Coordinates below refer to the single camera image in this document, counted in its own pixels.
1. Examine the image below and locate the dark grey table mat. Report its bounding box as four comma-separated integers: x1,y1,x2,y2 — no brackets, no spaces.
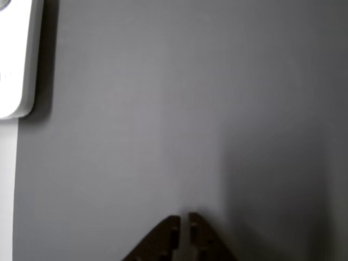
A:
12,0,348,261

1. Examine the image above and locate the white rounded flat device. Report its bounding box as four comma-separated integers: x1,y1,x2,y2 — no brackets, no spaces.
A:
0,0,44,120

